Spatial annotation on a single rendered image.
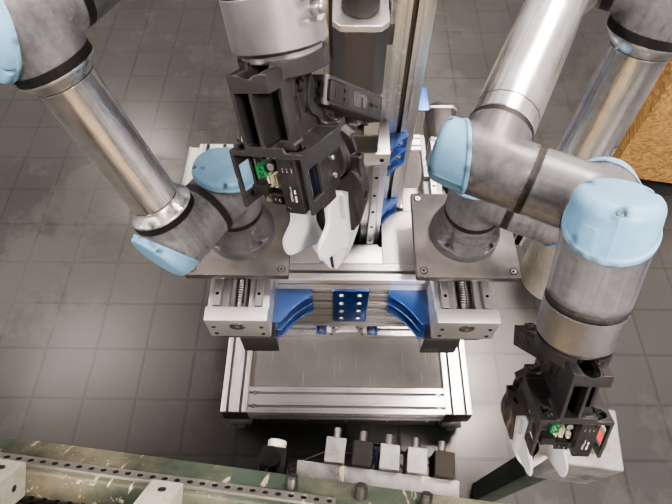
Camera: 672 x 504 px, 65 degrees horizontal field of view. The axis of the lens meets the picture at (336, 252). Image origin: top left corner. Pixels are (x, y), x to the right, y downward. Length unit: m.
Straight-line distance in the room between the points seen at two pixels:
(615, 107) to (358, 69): 0.39
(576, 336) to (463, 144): 0.22
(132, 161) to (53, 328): 1.66
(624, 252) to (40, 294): 2.37
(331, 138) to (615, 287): 0.27
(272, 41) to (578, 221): 0.28
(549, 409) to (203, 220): 0.65
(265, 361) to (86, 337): 0.81
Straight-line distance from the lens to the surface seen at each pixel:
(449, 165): 0.57
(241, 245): 1.13
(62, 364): 2.40
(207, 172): 1.01
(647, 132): 2.63
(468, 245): 1.13
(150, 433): 2.18
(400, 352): 1.95
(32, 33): 0.80
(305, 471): 1.30
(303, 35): 0.40
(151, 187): 0.92
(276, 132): 0.43
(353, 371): 1.92
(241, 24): 0.41
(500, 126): 0.59
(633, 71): 0.90
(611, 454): 1.24
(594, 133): 0.95
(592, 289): 0.50
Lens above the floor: 2.03
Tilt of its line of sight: 59 degrees down
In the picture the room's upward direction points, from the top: straight up
